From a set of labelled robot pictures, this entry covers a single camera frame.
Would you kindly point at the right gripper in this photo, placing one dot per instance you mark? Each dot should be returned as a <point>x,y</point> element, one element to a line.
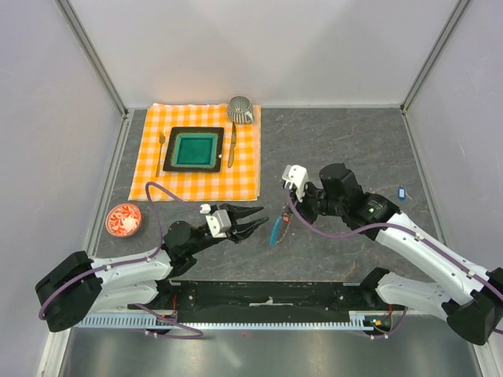
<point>302,206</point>

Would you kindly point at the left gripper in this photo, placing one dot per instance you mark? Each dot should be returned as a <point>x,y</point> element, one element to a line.
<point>239,232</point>

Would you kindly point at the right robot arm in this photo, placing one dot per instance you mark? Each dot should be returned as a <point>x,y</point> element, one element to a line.
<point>467,296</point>

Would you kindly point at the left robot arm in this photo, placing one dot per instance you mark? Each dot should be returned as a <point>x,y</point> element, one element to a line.
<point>80,285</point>

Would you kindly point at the orange white checkered cloth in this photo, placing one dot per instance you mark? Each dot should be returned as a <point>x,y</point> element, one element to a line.
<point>239,183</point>

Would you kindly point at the gold knife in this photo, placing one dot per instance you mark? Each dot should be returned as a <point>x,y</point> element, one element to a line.
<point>233,143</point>

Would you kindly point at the blue tag key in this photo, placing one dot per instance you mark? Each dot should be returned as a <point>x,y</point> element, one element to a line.
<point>403,194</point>

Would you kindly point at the black green square plate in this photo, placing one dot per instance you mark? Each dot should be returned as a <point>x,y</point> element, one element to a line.
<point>194,149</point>

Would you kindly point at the grey striped mug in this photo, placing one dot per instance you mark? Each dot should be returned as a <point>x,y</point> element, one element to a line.
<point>240,110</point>

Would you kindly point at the red white patterned bowl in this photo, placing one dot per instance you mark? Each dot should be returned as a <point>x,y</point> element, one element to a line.
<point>123,220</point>

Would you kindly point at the gold fork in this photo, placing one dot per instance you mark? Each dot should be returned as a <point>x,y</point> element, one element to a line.
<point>161,140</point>

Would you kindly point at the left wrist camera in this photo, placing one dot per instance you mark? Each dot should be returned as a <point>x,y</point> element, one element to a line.
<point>218,220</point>

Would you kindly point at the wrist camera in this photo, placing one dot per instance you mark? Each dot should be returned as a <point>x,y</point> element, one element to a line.
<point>295,178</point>
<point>218,220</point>

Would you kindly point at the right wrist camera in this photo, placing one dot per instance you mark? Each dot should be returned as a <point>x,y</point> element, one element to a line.
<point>295,178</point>

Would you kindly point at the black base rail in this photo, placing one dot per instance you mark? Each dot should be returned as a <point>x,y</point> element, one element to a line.
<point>263,302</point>

